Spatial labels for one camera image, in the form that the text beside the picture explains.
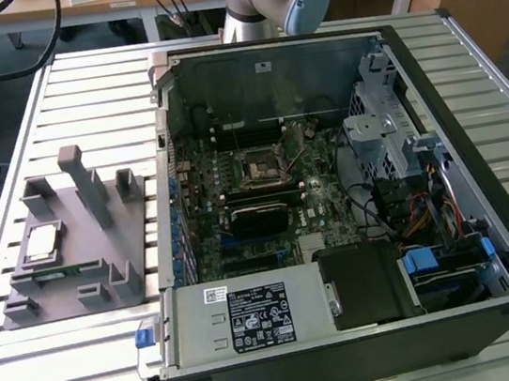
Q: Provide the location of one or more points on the CPU socket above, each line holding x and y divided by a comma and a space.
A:
258, 168

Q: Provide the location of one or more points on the black RAM slot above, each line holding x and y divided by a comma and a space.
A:
264, 193
228, 140
266, 202

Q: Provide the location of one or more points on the black expansion slot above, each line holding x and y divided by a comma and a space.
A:
250, 262

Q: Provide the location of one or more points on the small black graphics card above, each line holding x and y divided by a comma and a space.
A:
259, 220

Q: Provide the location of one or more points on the silver power supply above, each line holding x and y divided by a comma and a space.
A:
192, 322

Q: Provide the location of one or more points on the silver CPU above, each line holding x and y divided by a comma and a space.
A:
41, 241

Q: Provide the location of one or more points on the silver chipset heatsink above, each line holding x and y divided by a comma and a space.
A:
313, 244

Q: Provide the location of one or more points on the blue disk carrier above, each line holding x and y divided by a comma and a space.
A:
418, 262

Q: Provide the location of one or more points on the green motherboard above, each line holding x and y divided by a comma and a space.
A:
325, 190

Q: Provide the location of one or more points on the coin cell battery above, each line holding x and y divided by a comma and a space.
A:
310, 130

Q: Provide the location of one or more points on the green labelled RAM stick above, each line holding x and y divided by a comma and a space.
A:
222, 132

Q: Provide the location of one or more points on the black PC case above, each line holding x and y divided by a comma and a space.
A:
309, 377

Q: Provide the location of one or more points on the blue plastic latch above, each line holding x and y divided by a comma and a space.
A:
143, 337
488, 248

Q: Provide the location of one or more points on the grey parts rack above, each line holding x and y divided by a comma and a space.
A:
83, 252

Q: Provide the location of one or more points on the silver metal drive cage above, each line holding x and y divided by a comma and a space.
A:
374, 145

